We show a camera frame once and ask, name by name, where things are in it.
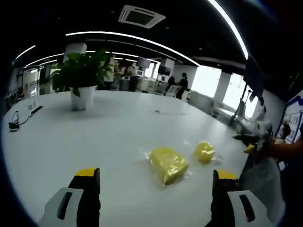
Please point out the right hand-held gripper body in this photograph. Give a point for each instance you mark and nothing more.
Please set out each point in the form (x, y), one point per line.
(264, 131)

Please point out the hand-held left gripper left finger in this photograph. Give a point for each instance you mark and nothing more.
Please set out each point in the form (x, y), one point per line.
(85, 196)

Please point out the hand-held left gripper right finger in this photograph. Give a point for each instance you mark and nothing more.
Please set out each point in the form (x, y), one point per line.
(225, 201)

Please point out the round yellow silicone block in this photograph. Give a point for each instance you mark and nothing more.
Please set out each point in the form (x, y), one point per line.
(204, 151)

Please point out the rectangular yellow silicone block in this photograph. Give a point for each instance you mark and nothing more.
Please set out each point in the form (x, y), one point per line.
(168, 164)

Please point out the person's right hand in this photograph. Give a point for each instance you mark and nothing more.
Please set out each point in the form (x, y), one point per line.
(274, 144)

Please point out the white plant pot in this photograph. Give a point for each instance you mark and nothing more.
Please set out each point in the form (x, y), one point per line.
(81, 98)

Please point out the black power strip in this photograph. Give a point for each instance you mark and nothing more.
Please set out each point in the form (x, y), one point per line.
(36, 110)

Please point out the dark hanging display screen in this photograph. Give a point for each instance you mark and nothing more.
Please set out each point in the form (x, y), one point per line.
(164, 69)

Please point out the long ceiling light strip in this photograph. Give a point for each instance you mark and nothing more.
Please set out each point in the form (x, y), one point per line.
(132, 37)
(233, 26)
(24, 52)

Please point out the small computer monitor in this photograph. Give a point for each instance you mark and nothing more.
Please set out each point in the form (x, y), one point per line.
(139, 73)

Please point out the green leafy plant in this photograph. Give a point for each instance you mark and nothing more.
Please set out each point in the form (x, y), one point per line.
(80, 68)

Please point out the white ceiling air vent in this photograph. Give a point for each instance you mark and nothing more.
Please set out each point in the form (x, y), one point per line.
(141, 16)

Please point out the blue and white wall poster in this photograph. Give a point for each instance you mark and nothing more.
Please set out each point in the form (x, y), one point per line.
(293, 118)

